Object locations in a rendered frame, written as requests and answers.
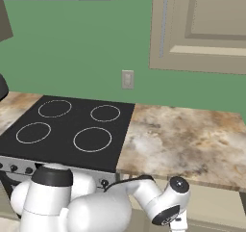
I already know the silver oven front panel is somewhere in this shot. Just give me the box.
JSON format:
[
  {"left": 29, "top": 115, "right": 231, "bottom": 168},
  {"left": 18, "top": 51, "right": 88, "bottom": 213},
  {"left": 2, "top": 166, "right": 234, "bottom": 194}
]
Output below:
[{"left": 0, "top": 154, "right": 118, "bottom": 199}]

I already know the black hob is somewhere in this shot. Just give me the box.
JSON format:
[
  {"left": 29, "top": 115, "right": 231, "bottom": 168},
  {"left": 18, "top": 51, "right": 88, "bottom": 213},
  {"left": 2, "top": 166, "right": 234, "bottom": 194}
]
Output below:
[{"left": 0, "top": 94, "right": 136, "bottom": 174}]

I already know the black rounded appliance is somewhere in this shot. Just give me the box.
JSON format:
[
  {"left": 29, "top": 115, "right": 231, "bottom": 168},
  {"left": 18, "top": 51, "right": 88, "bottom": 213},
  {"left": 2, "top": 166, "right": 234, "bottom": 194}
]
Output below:
[{"left": 0, "top": 73, "right": 10, "bottom": 102}]

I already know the beige wall cupboard door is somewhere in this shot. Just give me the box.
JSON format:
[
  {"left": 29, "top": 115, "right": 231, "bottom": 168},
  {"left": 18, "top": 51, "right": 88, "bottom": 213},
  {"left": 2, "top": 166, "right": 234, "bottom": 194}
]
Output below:
[{"left": 148, "top": 0, "right": 246, "bottom": 75}]

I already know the grey cupboard door handle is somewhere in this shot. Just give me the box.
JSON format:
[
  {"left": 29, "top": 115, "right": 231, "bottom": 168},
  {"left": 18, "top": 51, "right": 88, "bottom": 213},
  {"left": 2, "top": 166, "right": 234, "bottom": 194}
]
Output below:
[{"left": 159, "top": 0, "right": 169, "bottom": 59}]

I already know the beige wall cupboard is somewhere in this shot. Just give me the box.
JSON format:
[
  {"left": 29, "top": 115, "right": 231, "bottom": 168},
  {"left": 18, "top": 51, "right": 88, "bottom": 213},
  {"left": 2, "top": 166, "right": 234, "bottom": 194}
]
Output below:
[{"left": 0, "top": 0, "right": 14, "bottom": 43}]

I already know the beige wall socket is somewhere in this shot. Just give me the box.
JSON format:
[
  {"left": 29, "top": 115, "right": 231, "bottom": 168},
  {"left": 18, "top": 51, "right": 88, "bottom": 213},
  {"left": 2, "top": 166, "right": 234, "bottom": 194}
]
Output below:
[{"left": 121, "top": 69, "right": 135, "bottom": 90}]

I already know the beige drawer front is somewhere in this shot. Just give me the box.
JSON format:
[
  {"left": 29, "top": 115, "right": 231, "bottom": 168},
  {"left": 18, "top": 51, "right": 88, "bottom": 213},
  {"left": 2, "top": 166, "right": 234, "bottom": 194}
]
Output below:
[{"left": 127, "top": 173, "right": 246, "bottom": 229}]

